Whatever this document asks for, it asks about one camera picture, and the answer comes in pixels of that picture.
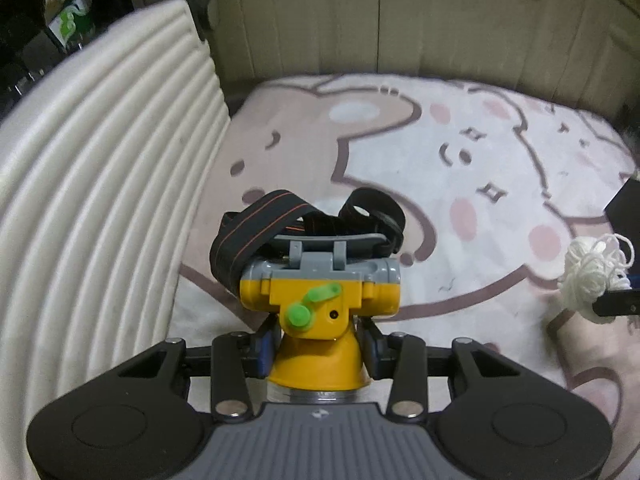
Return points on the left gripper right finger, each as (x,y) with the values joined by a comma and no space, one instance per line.
(372,344)

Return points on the green white carton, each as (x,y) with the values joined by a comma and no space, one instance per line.
(69,23)

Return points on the white yarn ball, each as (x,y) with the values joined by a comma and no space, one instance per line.
(594,266)

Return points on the black storage box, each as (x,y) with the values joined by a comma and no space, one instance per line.
(623,211)

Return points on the white ribbed suitcase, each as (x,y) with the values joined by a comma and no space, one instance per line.
(102,167)

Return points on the beige cabinet with doors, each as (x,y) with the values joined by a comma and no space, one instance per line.
(581,53)

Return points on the pink cartoon bear blanket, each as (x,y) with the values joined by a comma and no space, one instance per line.
(494,186)

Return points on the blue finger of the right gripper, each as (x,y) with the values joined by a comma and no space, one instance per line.
(618,303)
(632,280)

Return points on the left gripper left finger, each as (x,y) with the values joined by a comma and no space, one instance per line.
(264,347)

